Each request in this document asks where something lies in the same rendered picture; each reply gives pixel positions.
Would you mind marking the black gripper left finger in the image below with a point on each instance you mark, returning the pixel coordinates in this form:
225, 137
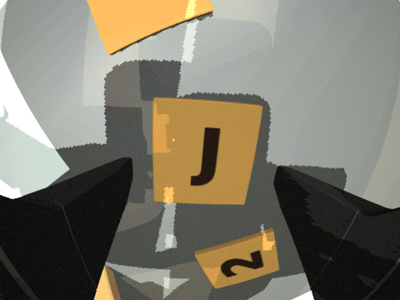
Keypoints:
55, 241

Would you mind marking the tan board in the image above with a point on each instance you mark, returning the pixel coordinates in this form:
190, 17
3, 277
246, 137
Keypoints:
107, 289

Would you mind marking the tan letter tile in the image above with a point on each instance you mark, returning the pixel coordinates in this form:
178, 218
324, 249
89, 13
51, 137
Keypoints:
203, 150
240, 260

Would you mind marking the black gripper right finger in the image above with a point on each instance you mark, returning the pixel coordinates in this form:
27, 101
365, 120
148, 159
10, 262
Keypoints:
348, 245

